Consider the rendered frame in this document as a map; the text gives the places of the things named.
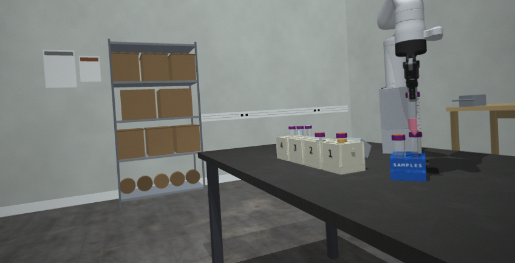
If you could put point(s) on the blue tube rack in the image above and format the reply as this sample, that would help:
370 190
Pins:
408 169

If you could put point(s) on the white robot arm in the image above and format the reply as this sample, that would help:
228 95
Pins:
409 23

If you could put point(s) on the white bucket adapter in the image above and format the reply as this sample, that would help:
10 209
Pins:
282 146
343 158
312 152
296 149

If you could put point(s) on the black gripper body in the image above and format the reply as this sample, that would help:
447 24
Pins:
410 48

